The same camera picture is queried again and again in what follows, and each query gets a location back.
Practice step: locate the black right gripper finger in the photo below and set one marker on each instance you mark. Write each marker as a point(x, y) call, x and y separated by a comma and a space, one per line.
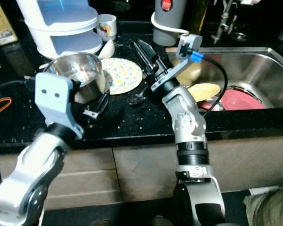
point(145, 55)
point(152, 52)

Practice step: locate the stainless steel pot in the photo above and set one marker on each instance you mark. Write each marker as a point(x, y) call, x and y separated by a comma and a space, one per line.
point(78, 68)

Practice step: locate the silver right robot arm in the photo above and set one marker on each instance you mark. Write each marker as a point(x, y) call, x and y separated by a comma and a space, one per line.
point(188, 122)

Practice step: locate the round floral print plate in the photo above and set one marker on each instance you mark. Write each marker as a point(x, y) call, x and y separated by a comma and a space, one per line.
point(122, 75)

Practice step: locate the grey thermos with red label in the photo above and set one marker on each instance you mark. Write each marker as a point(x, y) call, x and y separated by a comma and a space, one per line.
point(165, 21)

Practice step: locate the yellow plate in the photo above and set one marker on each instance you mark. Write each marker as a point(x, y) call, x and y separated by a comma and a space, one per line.
point(203, 91)

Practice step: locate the white mug with print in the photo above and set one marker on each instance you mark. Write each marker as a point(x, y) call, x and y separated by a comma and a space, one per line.
point(107, 27)

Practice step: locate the yellow oil bottle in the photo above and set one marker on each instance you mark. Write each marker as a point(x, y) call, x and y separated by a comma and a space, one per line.
point(197, 16)

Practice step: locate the grey cabinet front with drawers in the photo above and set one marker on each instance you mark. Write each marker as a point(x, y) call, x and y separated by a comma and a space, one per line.
point(94, 174)

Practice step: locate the plain grey cabinet front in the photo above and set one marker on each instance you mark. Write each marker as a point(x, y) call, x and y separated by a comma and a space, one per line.
point(141, 169)

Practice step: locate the metal faucet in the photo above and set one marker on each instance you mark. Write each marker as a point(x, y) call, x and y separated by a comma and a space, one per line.
point(225, 19)

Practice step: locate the pink plate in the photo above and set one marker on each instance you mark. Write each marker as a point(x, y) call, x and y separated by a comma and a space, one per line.
point(238, 100)

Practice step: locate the white tiered plastic container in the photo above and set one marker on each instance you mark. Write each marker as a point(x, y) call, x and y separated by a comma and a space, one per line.
point(61, 28)

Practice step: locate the round metal drain strainer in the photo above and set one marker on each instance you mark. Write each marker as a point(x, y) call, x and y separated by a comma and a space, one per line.
point(239, 36)

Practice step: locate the orange rubber band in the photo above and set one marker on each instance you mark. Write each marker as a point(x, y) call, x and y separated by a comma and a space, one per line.
point(0, 109)

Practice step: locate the stainless steel sink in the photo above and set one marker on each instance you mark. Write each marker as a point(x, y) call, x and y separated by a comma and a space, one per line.
point(254, 66)

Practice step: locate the yellow printed carton box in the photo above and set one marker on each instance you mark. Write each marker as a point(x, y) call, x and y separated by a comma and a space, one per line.
point(2, 23)

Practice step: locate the person's olive trouser leg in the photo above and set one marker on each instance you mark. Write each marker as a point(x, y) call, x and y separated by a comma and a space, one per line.
point(271, 207)

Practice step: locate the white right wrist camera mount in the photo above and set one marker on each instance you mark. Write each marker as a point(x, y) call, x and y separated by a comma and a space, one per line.
point(184, 59)

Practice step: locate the light grey left wrist camera mount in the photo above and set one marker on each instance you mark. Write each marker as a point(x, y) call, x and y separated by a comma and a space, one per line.
point(54, 99)

